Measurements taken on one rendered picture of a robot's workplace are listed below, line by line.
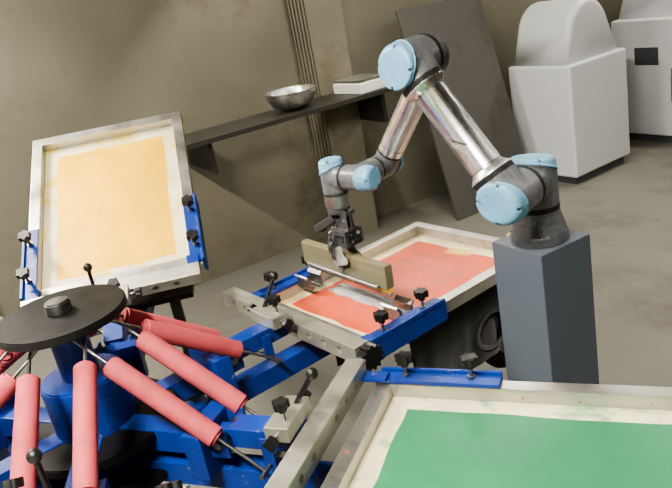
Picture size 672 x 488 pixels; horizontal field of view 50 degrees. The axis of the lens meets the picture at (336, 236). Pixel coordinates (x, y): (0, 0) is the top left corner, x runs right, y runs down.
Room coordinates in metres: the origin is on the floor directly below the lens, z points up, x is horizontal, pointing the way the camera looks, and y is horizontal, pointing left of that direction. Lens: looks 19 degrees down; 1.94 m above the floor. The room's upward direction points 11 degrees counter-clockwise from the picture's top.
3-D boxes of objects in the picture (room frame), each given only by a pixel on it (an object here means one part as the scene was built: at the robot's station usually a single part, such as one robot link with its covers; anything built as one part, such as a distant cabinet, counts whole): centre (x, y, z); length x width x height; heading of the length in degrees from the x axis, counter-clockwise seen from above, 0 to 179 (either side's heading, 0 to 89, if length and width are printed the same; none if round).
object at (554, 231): (1.76, -0.53, 1.25); 0.15 x 0.15 x 0.10
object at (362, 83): (5.26, -0.42, 1.20); 0.38 x 0.36 x 0.10; 118
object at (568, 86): (6.03, -2.19, 0.73); 0.81 x 0.68 x 1.46; 118
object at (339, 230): (2.06, -0.03, 1.24); 0.09 x 0.08 x 0.12; 36
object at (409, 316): (1.84, -0.15, 0.98); 0.30 x 0.05 x 0.07; 126
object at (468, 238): (2.20, -0.18, 0.97); 0.79 x 0.58 x 0.04; 126
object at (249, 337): (1.87, 0.28, 1.02); 0.17 x 0.06 x 0.05; 126
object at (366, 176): (2.01, -0.11, 1.39); 0.11 x 0.11 x 0.08; 46
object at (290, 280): (2.29, 0.18, 0.98); 0.30 x 0.05 x 0.07; 126
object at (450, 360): (2.09, -0.33, 0.77); 0.46 x 0.09 x 0.36; 126
